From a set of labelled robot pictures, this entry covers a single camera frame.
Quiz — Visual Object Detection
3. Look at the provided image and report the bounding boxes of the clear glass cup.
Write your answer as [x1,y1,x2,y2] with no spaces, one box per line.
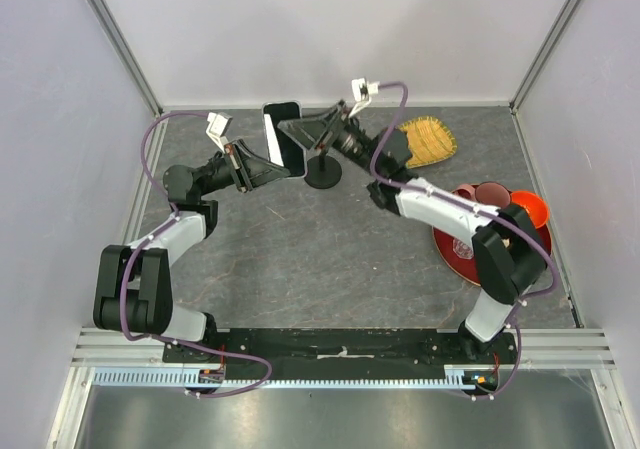
[452,238,474,260]

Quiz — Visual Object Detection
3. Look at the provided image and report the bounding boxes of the red round tray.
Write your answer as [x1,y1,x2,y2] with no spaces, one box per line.
[432,183,554,288]

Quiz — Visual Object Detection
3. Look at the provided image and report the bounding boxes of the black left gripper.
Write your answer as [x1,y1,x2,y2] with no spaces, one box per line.
[198,139,290,197]

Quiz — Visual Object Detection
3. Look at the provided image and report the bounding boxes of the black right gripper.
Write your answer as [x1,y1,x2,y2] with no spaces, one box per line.
[279,99,383,176]

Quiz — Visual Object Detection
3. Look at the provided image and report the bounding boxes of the black phone stand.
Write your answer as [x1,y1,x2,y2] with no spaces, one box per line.
[304,152,342,190]

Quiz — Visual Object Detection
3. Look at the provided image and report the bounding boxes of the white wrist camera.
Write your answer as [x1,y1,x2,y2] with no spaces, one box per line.
[348,78,380,118]
[205,112,232,153]

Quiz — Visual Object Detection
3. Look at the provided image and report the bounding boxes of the orange plastic bowl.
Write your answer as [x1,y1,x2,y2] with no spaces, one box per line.
[511,190,550,228]

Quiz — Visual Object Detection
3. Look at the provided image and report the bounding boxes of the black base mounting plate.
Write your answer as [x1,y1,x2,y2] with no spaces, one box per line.
[162,326,517,381]

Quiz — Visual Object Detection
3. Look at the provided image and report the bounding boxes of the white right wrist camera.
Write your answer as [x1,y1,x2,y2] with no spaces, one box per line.
[348,78,380,118]

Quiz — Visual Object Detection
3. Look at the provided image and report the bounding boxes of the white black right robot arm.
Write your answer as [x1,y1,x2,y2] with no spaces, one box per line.
[271,102,551,363]

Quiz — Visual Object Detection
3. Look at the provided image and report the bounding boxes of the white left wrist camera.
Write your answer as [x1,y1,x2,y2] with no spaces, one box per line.
[205,112,232,153]

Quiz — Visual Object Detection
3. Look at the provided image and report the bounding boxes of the black phone clear case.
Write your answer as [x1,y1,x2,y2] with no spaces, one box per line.
[262,101,306,178]

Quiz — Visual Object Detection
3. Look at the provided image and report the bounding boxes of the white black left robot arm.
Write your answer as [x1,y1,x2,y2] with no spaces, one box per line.
[93,139,303,362]

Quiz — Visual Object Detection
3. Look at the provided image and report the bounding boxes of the woven bamboo tray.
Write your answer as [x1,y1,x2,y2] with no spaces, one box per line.
[398,116,458,169]

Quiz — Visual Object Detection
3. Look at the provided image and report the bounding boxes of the slotted cable duct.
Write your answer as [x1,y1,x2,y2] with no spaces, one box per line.
[93,367,500,389]

